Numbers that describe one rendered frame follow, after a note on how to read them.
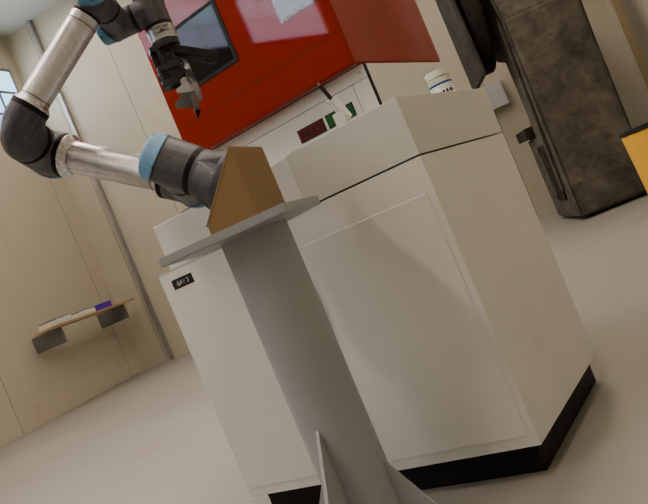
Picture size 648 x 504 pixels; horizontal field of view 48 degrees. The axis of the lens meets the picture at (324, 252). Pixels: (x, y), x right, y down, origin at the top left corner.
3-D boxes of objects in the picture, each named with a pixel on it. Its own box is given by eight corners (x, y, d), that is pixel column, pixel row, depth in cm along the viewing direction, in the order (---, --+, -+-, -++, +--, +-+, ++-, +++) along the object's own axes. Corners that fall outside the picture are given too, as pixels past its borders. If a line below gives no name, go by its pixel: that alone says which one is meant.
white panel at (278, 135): (241, 250, 288) (202, 157, 287) (411, 173, 242) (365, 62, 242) (236, 252, 285) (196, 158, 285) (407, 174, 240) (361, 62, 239)
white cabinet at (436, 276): (357, 434, 275) (273, 236, 275) (605, 379, 221) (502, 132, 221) (257, 524, 222) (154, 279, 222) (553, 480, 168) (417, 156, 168)
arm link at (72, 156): (197, 199, 172) (-1, 158, 183) (216, 215, 186) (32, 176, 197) (210, 152, 174) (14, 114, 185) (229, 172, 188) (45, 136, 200)
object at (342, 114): (351, 140, 215) (333, 99, 215) (361, 135, 213) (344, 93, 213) (341, 142, 210) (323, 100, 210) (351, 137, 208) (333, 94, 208)
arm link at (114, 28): (82, 7, 189) (120, -10, 188) (102, 29, 199) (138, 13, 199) (90, 32, 187) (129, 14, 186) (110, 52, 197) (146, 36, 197)
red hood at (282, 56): (294, 141, 343) (245, 24, 343) (441, 61, 298) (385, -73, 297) (188, 160, 281) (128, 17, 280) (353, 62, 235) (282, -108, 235)
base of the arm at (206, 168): (224, 159, 155) (183, 145, 157) (211, 223, 161) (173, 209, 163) (254, 147, 168) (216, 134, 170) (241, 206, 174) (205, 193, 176)
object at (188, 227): (190, 263, 227) (173, 222, 227) (325, 200, 196) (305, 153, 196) (170, 270, 219) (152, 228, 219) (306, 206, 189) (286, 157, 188)
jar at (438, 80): (441, 105, 221) (429, 76, 221) (461, 95, 217) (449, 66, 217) (432, 106, 215) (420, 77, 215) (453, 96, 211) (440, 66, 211)
